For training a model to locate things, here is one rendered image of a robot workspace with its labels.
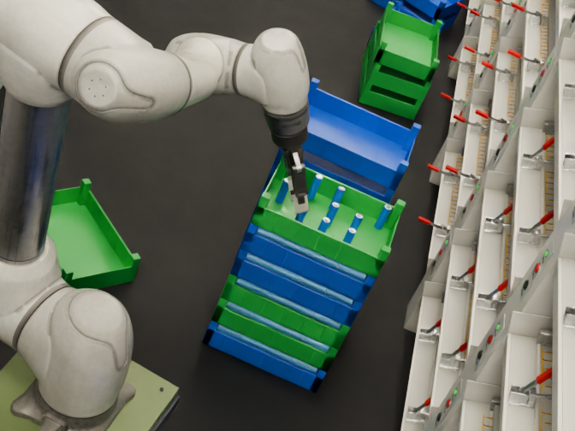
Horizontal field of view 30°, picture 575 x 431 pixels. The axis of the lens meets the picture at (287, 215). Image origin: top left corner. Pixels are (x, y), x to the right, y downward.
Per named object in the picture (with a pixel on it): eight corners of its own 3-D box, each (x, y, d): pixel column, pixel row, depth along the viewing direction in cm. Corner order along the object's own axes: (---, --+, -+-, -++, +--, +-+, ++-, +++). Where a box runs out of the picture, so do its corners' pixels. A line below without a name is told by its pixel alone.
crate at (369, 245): (250, 222, 233) (261, 196, 228) (275, 174, 249) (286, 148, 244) (376, 279, 233) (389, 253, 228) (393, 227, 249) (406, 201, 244)
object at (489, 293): (463, 380, 209) (473, 327, 201) (481, 203, 257) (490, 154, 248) (569, 398, 206) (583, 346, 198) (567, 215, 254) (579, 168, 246)
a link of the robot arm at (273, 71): (320, 88, 212) (259, 76, 216) (313, 23, 201) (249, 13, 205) (299, 123, 205) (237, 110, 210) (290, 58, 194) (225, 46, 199)
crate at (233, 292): (219, 298, 248) (229, 274, 243) (245, 247, 264) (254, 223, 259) (338, 351, 248) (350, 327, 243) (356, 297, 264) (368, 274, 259)
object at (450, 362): (425, 438, 220) (434, 391, 212) (449, 257, 268) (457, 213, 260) (524, 456, 218) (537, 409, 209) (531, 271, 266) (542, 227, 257)
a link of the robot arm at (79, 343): (81, 435, 195) (103, 363, 180) (8, 375, 199) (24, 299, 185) (138, 385, 206) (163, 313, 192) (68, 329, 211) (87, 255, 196)
